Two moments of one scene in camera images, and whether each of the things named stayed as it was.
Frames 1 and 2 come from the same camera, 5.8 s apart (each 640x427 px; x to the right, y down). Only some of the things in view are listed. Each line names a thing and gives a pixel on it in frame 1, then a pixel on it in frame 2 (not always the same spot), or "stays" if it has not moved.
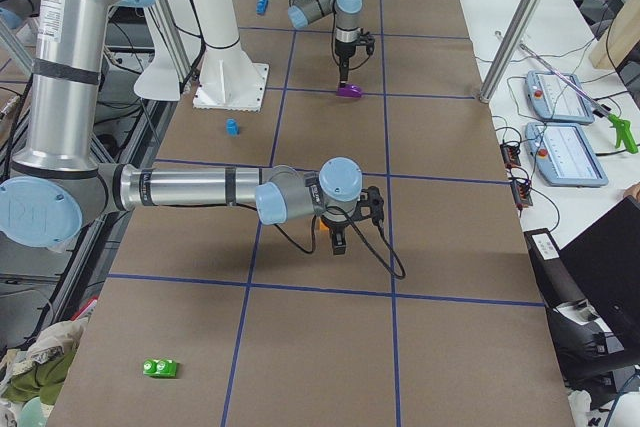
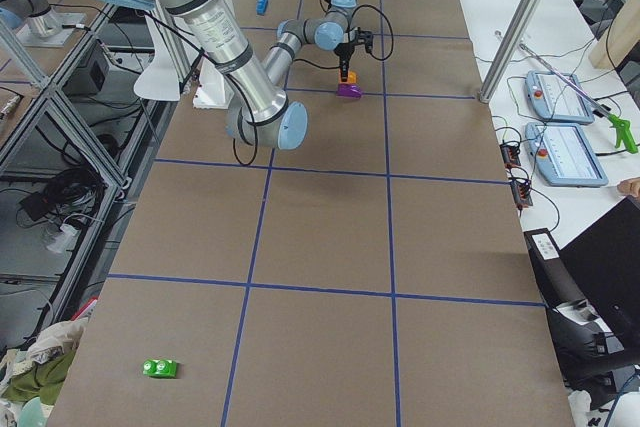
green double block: [159, 368] stays
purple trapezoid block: [350, 90] stays
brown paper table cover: [219, 317] stays
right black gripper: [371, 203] -> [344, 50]
